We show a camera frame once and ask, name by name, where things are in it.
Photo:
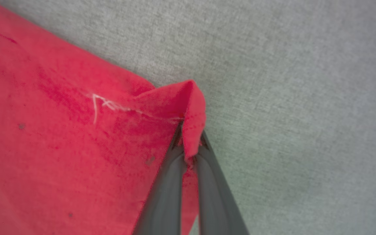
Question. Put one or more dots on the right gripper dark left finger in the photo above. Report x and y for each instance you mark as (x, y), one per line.
(163, 199)

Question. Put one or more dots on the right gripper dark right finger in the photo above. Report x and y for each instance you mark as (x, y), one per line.
(215, 202)

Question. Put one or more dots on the red basketball jersey number 23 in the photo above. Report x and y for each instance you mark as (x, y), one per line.
(60, 147)

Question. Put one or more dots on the grey fabric sofa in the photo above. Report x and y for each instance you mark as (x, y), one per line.
(305, 98)

